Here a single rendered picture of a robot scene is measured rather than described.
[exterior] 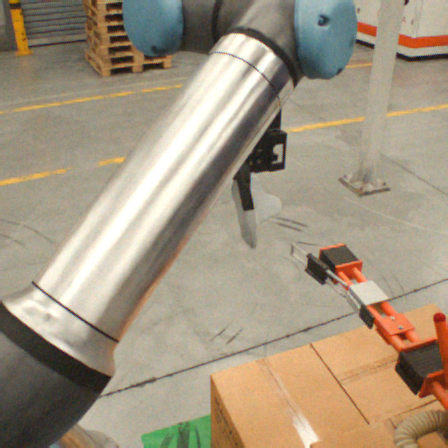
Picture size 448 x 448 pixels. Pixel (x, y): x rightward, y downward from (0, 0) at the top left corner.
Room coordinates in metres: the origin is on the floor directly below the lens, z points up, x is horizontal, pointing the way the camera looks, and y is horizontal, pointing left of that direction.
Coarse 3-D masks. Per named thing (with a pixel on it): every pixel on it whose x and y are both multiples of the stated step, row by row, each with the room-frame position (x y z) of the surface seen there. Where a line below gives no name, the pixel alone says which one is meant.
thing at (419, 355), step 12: (408, 348) 0.65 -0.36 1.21; (420, 348) 0.66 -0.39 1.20; (432, 348) 0.66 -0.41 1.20; (408, 360) 0.62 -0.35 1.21; (420, 360) 0.63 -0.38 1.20; (432, 360) 0.63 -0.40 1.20; (408, 372) 0.62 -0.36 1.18; (420, 372) 0.59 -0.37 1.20; (432, 372) 0.60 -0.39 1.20; (408, 384) 0.60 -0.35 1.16; (420, 384) 0.58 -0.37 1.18; (444, 384) 0.59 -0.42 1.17; (420, 396) 0.58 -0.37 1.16
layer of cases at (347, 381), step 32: (416, 320) 1.42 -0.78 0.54; (288, 352) 1.26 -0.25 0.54; (320, 352) 1.26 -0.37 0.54; (352, 352) 1.26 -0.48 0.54; (384, 352) 1.26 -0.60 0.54; (224, 384) 1.12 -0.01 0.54; (256, 384) 1.12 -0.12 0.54; (288, 384) 1.12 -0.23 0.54; (320, 384) 1.11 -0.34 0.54; (352, 384) 1.11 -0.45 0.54; (384, 384) 1.11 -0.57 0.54; (224, 416) 1.03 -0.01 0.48; (256, 416) 0.99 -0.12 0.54; (288, 416) 0.99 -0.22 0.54; (320, 416) 0.98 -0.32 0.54; (352, 416) 0.98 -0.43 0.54; (384, 416) 0.98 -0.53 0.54
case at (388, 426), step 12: (420, 408) 0.71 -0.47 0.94; (432, 408) 0.71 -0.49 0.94; (444, 408) 0.70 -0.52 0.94; (384, 420) 0.68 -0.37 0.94; (396, 420) 0.68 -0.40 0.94; (348, 432) 0.65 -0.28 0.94; (360, 432) 0.65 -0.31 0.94; (372, 432) 0.65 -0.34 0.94; (384, 432) 0.65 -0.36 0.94; (432, 432) 0.64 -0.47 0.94; (312, 444) 0.62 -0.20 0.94; (324, 444) 0.62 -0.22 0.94; (336, 444) 0.62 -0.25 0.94; (348, 444) 0.62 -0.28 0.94; (360, 444) 0.62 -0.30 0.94; (372, 444) 0.62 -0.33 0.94; (384, 444) 0.62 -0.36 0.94; (420, 444) 0.61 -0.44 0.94; (432, 444) 0.61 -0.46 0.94; (444, 444) 0.61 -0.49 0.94
